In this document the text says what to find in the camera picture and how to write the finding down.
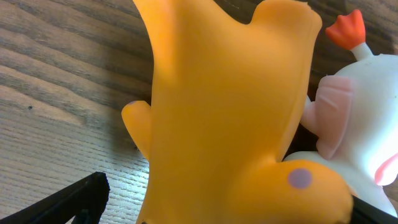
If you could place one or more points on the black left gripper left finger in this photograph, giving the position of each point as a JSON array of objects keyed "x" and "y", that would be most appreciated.
[{"x": 81, "y": 202}]

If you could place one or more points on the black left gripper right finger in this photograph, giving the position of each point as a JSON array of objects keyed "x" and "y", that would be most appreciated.
[{"x": 364, "y": 213}]

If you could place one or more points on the orange rubber giraffe toy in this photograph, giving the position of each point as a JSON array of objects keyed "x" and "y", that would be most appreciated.
[{"x": 227, "y": 99}]

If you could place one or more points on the white pink rubber chicken toy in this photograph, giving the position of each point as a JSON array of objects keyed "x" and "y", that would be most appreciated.
[{"x": 354, "y": 116}]

